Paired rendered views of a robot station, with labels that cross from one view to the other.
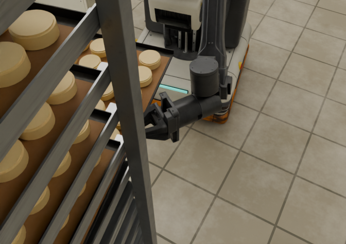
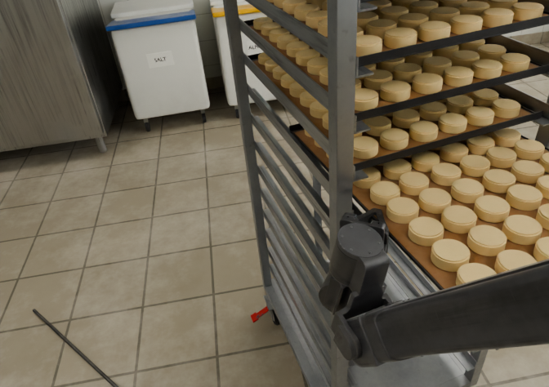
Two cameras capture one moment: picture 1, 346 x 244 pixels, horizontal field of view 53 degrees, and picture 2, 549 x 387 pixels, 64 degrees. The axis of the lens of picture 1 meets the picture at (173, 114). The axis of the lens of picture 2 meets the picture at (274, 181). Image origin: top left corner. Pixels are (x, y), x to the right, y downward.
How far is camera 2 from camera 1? 0.85 m
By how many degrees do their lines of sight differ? 88
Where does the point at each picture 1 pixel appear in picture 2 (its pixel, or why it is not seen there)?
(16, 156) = (322, 24)
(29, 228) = (314, 76)
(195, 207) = not seen: outside the picture
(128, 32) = (330, 19)
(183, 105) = not seen: hidden behind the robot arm
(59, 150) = (310, 35)
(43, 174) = (301, 29)
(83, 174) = (315, 89)
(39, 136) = not seen: hidden behind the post
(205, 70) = (347, 230)
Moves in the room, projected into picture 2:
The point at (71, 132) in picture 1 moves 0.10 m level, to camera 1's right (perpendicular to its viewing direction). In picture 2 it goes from (316, 41) to (268, 59)
